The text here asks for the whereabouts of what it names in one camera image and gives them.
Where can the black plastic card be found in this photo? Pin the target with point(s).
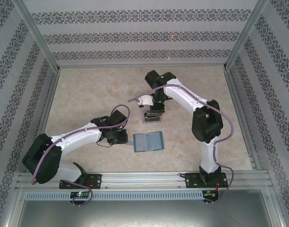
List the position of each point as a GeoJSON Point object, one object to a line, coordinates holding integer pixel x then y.
{"type": "Point", "coordinates": [150, 116]}

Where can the teal leather card holder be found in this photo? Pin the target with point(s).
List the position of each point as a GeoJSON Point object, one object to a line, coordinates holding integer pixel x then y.
{"type": "Point", "coordinates": [156, 140]}

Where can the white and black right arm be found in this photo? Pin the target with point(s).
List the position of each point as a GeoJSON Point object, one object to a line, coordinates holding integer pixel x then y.
{"type": "Point", "coordinates": [182, 94]}

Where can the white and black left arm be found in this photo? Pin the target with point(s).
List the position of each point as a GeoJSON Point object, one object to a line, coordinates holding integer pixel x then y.
{"type": "Point", "coordinates": [75, 139]}

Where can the clear acrylic card stand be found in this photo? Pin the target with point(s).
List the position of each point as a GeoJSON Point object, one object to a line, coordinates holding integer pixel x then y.
{"type": "Point", "coordinates": [153, 121]}

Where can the small circuit board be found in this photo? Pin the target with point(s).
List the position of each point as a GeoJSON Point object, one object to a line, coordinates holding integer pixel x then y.
{"type": "Point", "coordinates": [210, 194]}
{"type": "Point", "coordinates": [79, 195]}

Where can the grey metal panel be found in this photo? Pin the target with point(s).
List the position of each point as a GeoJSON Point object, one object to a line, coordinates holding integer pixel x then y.
{"type": "Point", "coordinates": [144, 215]}

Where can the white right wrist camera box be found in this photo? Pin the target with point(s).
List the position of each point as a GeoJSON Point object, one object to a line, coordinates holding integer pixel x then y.
{"type": "Point", "coordinates": [146, 100]}

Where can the aluminium rear frame bar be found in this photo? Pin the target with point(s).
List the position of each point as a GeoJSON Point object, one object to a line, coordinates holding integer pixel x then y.
{"type": "Point", "coordinates": [142, 65]}

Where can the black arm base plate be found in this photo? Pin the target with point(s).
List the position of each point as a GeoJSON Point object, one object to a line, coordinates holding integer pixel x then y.
{"type": "Point", "coordinates": [191, 180]}
{"type": "Point", "coordinates": [94, 180]}

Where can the aluminium mounting rail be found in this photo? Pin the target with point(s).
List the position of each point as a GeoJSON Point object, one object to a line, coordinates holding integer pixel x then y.
{"type": "Point", "coordinates": [144, 180]}

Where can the aluminium table side rail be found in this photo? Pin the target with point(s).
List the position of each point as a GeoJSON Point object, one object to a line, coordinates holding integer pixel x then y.
{"type": "Point", "coordinates": [45, 118]}
{"type": "Point", "coordinates": [237, 106]}

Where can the aluminium frame post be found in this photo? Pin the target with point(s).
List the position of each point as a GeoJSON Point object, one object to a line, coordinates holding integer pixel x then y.
{"type": "Point", "coordinates": [244, 35]}
{"type": "Point", "coordinates": [39, 35]}

